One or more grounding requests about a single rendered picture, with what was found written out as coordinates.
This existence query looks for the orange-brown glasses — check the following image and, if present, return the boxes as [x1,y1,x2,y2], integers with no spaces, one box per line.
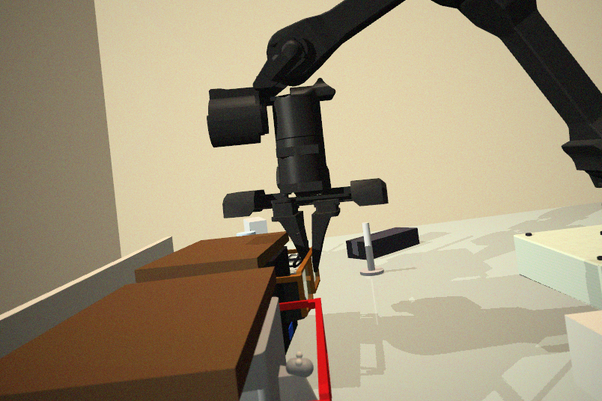
[276,247,320,317]

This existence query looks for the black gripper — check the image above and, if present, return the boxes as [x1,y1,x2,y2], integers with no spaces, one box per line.
[222,136,389,272]

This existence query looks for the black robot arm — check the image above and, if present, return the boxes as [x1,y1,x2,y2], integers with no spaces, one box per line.
[207,0,602,188]

